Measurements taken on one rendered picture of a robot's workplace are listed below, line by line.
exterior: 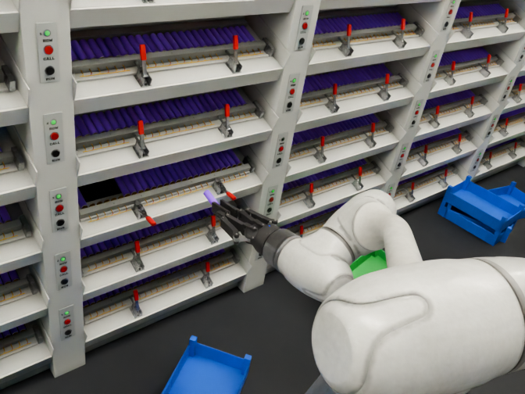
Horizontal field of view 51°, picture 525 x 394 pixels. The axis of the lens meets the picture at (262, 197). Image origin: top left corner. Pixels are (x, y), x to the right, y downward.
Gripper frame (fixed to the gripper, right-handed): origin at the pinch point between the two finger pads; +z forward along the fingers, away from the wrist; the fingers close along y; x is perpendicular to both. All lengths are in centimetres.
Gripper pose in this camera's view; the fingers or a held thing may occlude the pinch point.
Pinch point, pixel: (224, 210)
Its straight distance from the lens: 138.8
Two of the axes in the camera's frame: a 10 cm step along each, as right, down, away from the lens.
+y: 7.8, -2.4, 5.8
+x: 0.4, -9.0, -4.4
